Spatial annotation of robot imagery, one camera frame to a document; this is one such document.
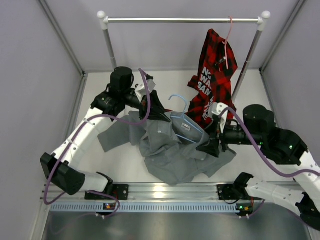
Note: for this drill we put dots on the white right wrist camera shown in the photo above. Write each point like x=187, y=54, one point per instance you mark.
x=219, y=110

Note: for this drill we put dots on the pink wire hanger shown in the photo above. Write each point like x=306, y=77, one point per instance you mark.
x=226, y=43

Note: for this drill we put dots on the light blue wire hanger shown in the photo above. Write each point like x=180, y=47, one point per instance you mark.
x=183, y=116

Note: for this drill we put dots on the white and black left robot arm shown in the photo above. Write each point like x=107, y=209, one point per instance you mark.
x=119, y=113

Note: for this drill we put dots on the silver white clothes rack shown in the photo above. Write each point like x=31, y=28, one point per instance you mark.
x=260, y=21

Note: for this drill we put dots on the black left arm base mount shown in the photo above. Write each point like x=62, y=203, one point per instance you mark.
x=119, y=191

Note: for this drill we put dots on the grey button shirt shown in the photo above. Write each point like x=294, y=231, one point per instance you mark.
x=168, y=148

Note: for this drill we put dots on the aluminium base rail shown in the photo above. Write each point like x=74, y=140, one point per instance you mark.
x=154, y=191

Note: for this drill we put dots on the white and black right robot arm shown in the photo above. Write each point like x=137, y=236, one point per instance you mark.
x=283, y=151

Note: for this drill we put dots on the grey slotted cable duct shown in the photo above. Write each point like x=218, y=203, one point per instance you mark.
x=148, y=207

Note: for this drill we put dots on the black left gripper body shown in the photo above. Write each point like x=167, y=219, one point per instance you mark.
x=144, y=106

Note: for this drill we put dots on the red black plaid shirt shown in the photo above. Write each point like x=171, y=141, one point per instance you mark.
x=212, y=81

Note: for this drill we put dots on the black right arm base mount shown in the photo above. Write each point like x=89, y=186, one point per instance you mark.
x=231, y=192

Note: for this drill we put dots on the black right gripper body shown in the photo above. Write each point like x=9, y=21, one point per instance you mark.
x=231, y=136

